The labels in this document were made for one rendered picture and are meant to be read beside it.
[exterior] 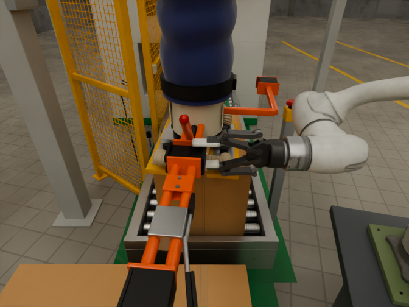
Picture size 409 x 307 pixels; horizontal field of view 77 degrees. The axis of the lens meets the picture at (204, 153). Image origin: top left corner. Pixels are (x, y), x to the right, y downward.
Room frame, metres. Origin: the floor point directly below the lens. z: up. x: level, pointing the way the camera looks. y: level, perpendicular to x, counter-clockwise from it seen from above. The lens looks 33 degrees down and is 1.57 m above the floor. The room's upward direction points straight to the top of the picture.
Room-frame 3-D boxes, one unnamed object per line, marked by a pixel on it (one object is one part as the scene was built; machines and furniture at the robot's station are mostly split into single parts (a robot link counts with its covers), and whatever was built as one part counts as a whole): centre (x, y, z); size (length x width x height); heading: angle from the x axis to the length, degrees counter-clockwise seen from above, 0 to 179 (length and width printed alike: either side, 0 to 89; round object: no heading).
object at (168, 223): (0.33, 0.07, 1.19); 0.07 x 0.07 x 0.04; 85
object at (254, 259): (0.77, 0.02, 0.48); 0.70 x 0.03 x 0.15; 90
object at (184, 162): (0.54, 0.05, 1.20); 0.10 x 0.08 x 0.06; 85
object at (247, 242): (0.77, 0.02, 0.58); 0.70 x 0.03 x 0.06; 90
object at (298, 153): (0.57, -0.23, 1.20); 0.09 x 0.06 x 0.09; 0
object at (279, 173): (1.35, -0.49, 0.50); 0.07 x 0.07 x 1.00; 0
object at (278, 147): (0.57, -0.16, 1.20); 0.09 x 0.07 x 0.08; 90
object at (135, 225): (1.95, 0.34, 0.50); 2.31 x 0.05 x 0.19; 0
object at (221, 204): (1.13, 0.01, 0.75); 0.60 x 0.40 x 0.40; 179
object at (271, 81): (1.07, -0.26, 1.22); 0.09 x 0.08 x 0.05; 85
